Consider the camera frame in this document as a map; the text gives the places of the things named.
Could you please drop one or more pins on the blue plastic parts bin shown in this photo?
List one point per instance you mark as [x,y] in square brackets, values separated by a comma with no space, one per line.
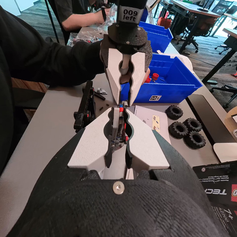
[175,92]
[159,38]

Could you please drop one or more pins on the black toy brick chassis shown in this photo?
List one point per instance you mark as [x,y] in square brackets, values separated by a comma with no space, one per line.
[86,103]

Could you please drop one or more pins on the black toy set box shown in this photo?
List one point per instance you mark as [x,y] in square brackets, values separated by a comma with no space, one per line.
[218,185]

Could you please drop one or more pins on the wood edged desk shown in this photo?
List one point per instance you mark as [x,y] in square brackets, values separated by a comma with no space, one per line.
[194,8]

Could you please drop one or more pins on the dark flat panel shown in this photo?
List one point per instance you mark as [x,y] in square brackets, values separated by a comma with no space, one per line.
[207,111]

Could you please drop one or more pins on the orange crate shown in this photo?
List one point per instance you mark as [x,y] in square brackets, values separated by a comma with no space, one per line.
[164,23]

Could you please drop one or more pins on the open instruction booklet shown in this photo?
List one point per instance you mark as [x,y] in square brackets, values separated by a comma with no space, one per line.
[144,113]

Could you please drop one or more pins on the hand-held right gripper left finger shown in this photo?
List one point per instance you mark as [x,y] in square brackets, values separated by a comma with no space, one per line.
[87,148]

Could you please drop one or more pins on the small grey toy piece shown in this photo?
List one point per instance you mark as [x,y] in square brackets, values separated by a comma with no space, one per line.
[101,91]

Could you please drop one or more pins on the person's left forearm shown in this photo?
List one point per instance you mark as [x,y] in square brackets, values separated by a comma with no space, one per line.
[64,63]

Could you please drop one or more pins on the person's dark-clothed body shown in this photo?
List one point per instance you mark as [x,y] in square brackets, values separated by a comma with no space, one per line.
[11,92]

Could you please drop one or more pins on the black toy axle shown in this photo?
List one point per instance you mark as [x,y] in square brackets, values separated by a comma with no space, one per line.
[99,96]

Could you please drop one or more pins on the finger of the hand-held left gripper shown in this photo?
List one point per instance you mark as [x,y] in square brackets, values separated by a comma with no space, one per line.
[138,74]
[113,74]

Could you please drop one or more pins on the black office chair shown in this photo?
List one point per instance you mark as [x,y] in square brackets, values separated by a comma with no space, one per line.
[190,31]
[227,88]

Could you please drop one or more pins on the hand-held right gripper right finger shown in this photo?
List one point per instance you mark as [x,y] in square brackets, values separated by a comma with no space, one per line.
[150,148]

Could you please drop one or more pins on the person's left hand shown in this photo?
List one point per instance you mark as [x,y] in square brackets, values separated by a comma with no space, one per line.
[125,77]

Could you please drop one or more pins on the black toy tyre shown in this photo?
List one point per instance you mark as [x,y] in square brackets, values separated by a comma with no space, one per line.
[169,113]
[188,142]
[172,130]
[199,125]

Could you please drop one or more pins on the grey toy brick model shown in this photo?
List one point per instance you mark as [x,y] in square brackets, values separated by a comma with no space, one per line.
[116,120]

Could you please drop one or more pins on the white card sheet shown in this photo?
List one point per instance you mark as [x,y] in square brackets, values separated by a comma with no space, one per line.
[225,152]

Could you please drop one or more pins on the black sign stand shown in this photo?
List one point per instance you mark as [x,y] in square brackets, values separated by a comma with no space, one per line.
[51,20]

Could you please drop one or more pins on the grey desk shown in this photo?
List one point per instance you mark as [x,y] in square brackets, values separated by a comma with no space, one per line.
[51,138]
[172,49]

